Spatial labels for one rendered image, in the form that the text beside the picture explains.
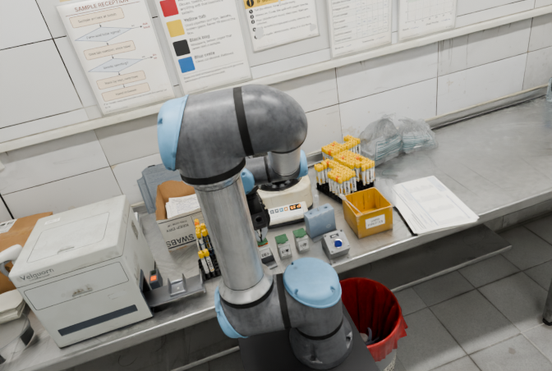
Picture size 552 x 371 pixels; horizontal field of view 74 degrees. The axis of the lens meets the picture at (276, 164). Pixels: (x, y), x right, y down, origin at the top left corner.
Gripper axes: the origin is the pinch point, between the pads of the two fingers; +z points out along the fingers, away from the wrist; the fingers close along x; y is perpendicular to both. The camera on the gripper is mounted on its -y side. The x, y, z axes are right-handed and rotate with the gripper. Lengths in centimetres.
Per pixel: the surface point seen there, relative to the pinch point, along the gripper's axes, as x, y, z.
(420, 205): -59, -1, 8
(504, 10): -143, 52, -40
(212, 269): 17.9, 1.8, 6.7
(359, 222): -32.9, -4.9, 2.6
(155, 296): 36.5, -2.1, 5.9
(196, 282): 23.5, -2.4, 5.9
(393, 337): -39, -14, 55
